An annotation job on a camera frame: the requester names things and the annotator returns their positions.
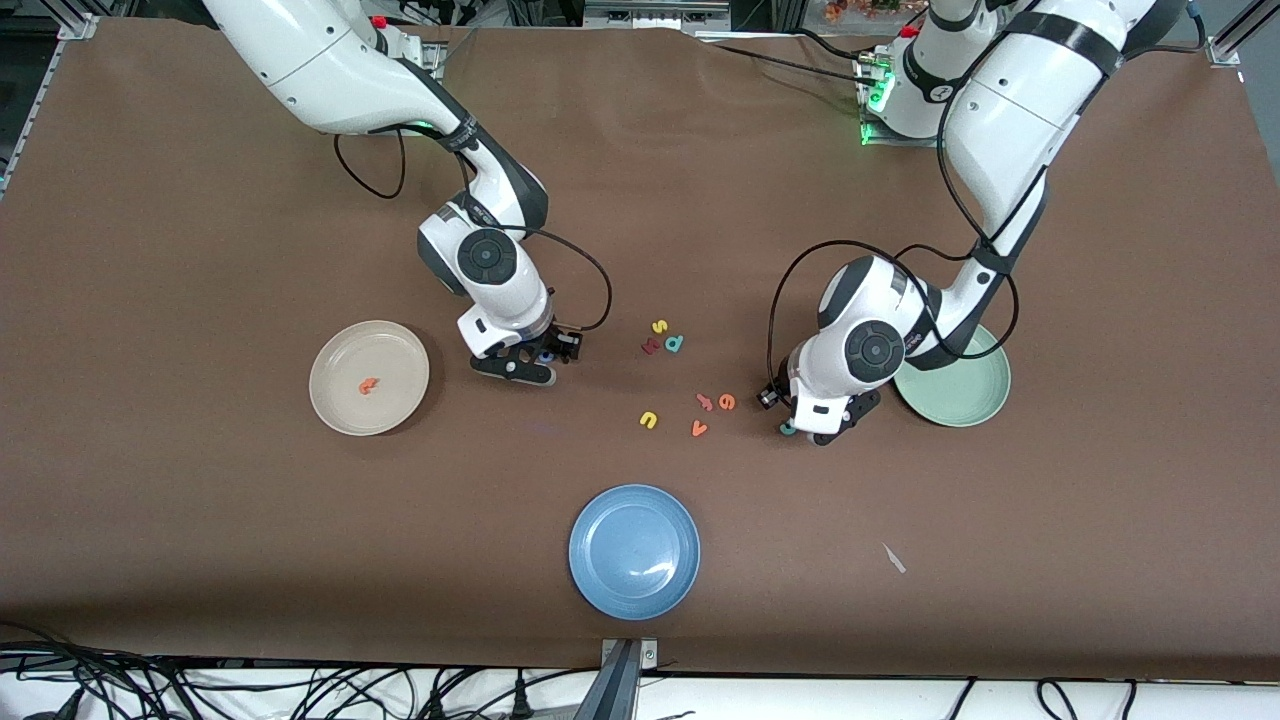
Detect aluminium frame side rail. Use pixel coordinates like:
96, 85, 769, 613
0, 40, 63, 201

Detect green plate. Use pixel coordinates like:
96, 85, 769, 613
893, 322, 1012, 429

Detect beige brown plate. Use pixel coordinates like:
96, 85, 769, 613
309, 320, 431, 437

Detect brown table cover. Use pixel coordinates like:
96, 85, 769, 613
0, 18, 1280, 683

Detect tangled black floor cables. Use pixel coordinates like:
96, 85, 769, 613
0, 625, 561, 720

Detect black base power cable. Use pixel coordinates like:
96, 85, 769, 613
697, 28, 881, 86

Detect looped black floor cable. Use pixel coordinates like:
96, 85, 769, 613
1038, 678, 1136, 720

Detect grey metal clamp bracket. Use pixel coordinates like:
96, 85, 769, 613
601, 638, 659, 671

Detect orange dried flowers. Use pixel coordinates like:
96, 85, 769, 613
825, 0, 906, 23

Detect blue plate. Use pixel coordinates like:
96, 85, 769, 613
568, 484, 701, 621

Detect grey metal box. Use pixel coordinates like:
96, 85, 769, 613
583, 0, 731, 31

